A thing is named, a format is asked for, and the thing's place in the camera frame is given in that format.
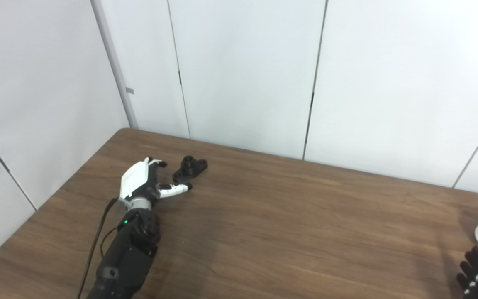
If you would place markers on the grey wall corner post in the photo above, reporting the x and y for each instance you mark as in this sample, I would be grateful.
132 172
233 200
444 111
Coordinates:
114 66

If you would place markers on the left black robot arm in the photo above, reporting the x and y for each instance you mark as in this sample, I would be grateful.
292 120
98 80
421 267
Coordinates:
127 257

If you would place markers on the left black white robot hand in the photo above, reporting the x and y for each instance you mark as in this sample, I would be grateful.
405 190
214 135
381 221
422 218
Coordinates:
135 180

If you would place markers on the black flanged holder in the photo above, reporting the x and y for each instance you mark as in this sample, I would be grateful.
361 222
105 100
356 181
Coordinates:
189 168

